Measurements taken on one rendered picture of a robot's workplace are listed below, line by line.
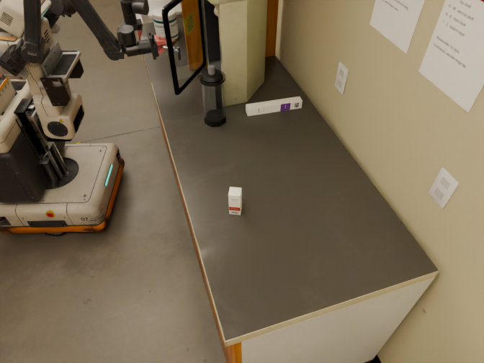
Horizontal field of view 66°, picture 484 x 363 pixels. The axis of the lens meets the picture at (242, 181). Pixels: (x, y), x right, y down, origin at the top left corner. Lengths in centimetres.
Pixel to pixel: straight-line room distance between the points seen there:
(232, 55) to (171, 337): 144
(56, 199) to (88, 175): 25
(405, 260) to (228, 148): 79
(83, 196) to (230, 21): 140
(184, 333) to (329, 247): 112
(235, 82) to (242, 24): 26
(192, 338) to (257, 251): 99
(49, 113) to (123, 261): 95
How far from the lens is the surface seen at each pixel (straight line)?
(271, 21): 211
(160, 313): 222
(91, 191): 246
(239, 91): 177
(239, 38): 165
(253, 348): 125
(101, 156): 267
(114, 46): 175
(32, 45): 179
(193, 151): 157
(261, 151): 156
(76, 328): 232
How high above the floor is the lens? 199
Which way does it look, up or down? 47 degrees down
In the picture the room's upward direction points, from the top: 1 degrees counter-clockwise
